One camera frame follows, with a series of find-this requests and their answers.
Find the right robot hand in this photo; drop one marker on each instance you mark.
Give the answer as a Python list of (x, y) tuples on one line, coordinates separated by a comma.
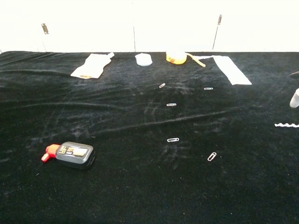
[(295, 74)]

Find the white paper strip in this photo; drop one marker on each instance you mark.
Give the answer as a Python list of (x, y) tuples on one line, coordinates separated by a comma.
[(231, 70)]

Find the black screen hinge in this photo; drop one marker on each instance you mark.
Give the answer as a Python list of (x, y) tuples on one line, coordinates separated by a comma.
[(45, 29), (219, 19)]

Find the yellow tape measure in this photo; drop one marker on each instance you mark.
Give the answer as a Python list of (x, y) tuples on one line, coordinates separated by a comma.
[(176, 59)]

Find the small white round container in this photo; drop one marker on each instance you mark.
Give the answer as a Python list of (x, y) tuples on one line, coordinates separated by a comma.
[(143, 60)]

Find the black velvet tablecloth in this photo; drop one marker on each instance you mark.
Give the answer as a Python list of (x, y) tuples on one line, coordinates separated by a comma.
[(140, 186)]

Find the beige spout pouch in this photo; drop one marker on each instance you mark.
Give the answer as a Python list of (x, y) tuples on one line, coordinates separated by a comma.
[(91, 66)]

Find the woven folding screen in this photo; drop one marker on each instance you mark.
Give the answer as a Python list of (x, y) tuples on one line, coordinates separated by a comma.
[(93, 23)]

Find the black bottle with red cap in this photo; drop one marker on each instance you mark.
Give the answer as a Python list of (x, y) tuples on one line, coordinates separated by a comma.
[(72, 156)]

